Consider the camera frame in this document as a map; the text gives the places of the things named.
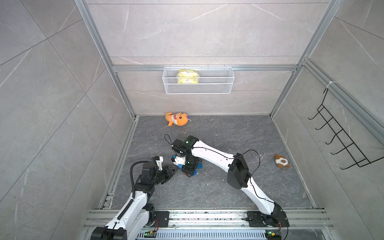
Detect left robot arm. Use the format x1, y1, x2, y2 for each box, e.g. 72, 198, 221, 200
90, 156, 179, 240

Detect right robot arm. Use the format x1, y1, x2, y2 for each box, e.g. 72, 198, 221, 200
164, 134, 290, 228

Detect orange plush fish toy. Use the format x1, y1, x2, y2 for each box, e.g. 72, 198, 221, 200
165, 112, 191, 126

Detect brown white plush toy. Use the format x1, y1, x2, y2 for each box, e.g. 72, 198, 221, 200
275, 154, 291, 169

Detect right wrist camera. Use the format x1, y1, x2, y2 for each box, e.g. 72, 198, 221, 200
171, 155, 186, 166

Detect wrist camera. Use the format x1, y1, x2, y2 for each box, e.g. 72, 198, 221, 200
171, 155, 186, 166
153, 156, 164, 171

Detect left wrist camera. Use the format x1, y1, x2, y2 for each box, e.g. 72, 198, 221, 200
153, 156, 164, 171

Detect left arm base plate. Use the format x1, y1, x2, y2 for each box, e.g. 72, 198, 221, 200
145, 211, 170, 228

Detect aluminium mounting rail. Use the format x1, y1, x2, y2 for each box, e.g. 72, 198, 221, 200
83, 208, 334, 231

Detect white wire mesh basket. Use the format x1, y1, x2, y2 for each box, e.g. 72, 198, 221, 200
162, 67, 235, 95

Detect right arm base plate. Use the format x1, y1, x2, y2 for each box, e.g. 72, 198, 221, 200
245, 211, 290, 228

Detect black wire hook rack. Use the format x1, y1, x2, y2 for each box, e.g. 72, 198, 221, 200
308, 88, 384, 170

